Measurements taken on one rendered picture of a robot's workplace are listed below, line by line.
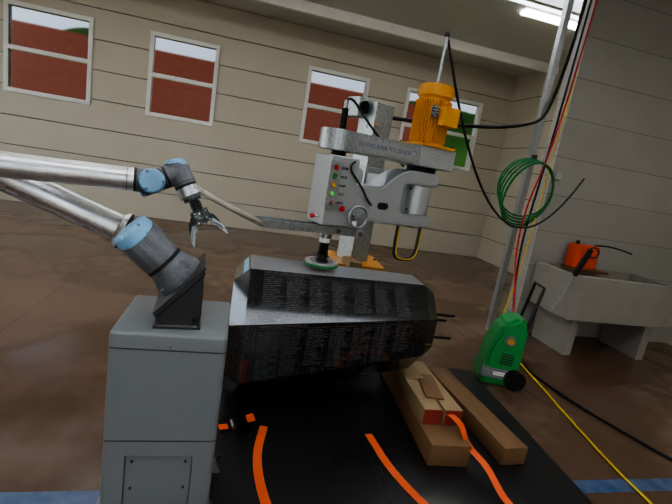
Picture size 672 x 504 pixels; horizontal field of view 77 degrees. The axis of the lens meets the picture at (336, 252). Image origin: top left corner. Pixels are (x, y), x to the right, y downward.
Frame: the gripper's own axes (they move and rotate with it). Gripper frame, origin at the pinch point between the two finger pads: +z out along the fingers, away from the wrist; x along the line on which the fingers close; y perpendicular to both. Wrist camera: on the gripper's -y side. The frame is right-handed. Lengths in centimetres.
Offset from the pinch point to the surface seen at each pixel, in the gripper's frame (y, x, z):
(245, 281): -57, 12, 28
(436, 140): -47, 160, -4
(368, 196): -51, 101, 12
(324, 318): -41, 42, 65
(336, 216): -50, 76, 15
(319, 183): -54, 76, -7
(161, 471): 15, -54, 73
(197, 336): 30.0, -20.5, 29.4
